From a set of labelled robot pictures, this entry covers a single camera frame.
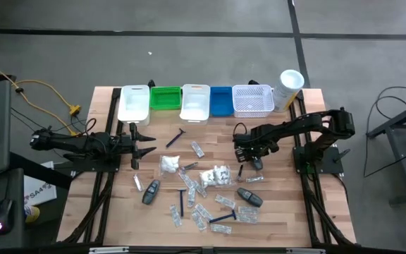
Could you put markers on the black computer mouse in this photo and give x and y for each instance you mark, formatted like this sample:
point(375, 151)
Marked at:
point(2, 215)

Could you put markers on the blue mesh basket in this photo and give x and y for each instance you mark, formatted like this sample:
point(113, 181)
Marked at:
point(221, 101)

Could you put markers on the bare metal nail clipper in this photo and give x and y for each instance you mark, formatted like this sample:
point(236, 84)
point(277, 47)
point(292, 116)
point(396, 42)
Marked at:
point(190, 166)
point(240, 173)

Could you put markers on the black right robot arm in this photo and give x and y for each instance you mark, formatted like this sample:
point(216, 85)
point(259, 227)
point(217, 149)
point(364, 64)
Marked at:
point(305, 123)

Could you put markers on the yellow and white cup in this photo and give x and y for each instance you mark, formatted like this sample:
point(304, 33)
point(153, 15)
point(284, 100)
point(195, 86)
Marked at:
point(33, 214)

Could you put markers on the blue disposable razor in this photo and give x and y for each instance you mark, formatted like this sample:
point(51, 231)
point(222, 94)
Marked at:
point(175, 138)
point(222, 217)
point(181, 202)

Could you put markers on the grey remote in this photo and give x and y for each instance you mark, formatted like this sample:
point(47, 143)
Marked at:
point(250, 197)
point(151, 192)

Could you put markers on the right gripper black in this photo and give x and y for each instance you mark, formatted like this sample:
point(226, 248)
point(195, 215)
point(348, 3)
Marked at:
point(256, 143)

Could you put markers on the black metal desk frame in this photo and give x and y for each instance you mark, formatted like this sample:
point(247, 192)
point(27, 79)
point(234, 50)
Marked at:
point(402, 158)

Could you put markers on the black table frame rails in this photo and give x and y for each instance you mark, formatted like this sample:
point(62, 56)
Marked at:
point(300, 106)
point(114, 102)

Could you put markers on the white printed paper box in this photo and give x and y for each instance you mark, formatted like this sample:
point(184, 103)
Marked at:
point(37, 192)

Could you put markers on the silver rail bracket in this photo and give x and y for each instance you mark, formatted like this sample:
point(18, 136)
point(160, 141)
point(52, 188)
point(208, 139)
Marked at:
point(108, 250)
point(305, 250)

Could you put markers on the black table edge rail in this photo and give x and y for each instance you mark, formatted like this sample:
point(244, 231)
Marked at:
point(171, 251)

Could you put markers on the bagged white cotton balls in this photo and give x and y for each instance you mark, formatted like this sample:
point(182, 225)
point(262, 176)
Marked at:
point(207, 178)
point(169, 164)
point(223, 174)

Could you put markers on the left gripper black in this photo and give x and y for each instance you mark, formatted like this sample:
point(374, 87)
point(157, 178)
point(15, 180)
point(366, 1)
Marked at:
point(123, 144)

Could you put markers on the green mesh basket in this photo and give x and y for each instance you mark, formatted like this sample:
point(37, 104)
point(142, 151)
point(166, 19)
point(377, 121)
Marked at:
point(165, 98)

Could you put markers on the white perforated basket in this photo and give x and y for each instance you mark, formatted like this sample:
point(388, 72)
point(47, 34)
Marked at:
point(253, 100)

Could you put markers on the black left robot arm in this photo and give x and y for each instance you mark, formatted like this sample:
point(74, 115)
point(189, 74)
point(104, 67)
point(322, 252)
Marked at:
point(83, 143)

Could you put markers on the white wipes canister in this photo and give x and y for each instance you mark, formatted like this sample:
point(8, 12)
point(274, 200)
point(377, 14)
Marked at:
point(291, 83)

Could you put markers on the bagged metal nail clipper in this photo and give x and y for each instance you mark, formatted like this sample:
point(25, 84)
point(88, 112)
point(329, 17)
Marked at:
point(254, 179)
point(138, 182)

